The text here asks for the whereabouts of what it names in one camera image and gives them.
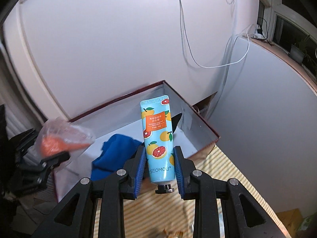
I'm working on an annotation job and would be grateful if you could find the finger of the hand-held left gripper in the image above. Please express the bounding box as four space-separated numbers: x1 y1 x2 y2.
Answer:
35 151 71 184

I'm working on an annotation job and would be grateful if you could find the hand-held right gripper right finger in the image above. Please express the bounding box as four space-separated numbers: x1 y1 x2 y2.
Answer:
173 146 285 238

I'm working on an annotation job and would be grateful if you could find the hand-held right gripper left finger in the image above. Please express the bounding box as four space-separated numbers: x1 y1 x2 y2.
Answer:
32 145 146 238

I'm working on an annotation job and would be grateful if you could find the clear bag with orange item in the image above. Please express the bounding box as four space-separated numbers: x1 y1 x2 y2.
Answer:
37 116 96 166

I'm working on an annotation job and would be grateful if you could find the blue cloth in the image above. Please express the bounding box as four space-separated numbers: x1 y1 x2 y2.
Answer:
90 134 143 182

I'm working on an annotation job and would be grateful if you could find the fruit print hand cream tube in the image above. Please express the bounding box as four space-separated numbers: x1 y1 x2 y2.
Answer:
140 94 177 194

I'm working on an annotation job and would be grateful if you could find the dark red storage box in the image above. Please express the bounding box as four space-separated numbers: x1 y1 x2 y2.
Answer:
53 80 221 204

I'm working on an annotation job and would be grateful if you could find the striped beige mat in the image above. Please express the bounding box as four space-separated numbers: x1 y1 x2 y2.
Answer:
94 145 280 238

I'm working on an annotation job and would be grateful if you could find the white power strip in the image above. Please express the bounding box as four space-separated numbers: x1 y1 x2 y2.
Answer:
252 23 264 40

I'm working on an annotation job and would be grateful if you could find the potted plant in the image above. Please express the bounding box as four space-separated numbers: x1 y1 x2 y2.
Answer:
289 35 316 67

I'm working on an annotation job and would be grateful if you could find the white cable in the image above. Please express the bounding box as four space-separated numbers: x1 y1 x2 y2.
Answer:
177 0 258 69

